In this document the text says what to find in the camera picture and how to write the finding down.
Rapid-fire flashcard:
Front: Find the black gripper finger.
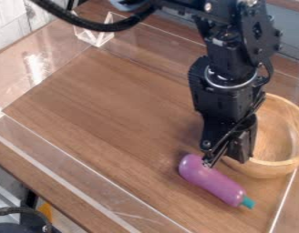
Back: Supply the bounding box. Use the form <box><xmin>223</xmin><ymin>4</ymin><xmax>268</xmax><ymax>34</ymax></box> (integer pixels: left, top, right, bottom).
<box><xmin>227</xmin><ymin>116</ymin><xmax>257</xmax><ymax>164</ymax></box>
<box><xmin>200</xmin><ymin>130</ymin><xmax>235</xmax><ymax>167</ymax></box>

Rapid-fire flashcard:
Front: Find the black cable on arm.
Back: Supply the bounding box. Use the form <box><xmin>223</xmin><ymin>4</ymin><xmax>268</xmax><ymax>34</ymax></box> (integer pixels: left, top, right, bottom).
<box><xmin>29</xmin><ymin>0</ymin><xmax>158</xmax><ymax>33</ymax></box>

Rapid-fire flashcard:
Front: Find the clear acrylic corner bracket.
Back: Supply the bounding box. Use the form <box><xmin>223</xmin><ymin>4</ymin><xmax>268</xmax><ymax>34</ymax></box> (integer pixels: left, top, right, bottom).
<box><xmin>70</xmin><ymin>10</ymin><xmax>116</xmax><ymax>48</ymax></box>

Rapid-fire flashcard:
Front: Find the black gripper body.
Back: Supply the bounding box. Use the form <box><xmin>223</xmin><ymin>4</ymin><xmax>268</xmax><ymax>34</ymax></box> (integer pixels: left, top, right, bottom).
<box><xmin>187</xmin><ymin>56</ymin><xmax>267</xmax><ymax>169</ymax></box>

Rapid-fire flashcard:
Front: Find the brown wooden bowl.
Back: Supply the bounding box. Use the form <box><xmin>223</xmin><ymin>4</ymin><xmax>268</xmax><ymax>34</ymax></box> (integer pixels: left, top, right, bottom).
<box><xmin>223</xmin><ymin>94</ymin><xmax>299</xmax><ymax>178</ymax></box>

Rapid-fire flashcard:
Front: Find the black clamp with cable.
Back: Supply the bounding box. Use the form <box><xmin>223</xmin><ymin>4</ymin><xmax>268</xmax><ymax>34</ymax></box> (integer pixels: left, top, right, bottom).
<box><xmin>0</xmin><ymin>207</ymin><xmax>53</xmax><ymax>233</ymax></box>

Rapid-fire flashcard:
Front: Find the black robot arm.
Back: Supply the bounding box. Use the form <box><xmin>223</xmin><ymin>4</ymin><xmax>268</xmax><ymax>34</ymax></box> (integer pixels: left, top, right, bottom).
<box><xmin>109</xmin><ymin>0</ymin><xmax>282</xmax><ymax>167</ymax></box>

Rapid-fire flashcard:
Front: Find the purple toy eggplant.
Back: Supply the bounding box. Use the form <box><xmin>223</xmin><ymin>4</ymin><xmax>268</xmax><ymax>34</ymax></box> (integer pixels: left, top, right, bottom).
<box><xmin>179</xmin><ymin>154</ymin><xmax>255</xmax><ymax>209</ymax></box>

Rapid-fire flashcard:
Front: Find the clear acrylic front wall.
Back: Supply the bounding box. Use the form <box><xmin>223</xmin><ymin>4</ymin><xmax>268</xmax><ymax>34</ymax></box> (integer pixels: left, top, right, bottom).
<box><xmin>0</xmin><ymin>113</ymin><xmax>191</xmax><ymax>233</ymax></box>

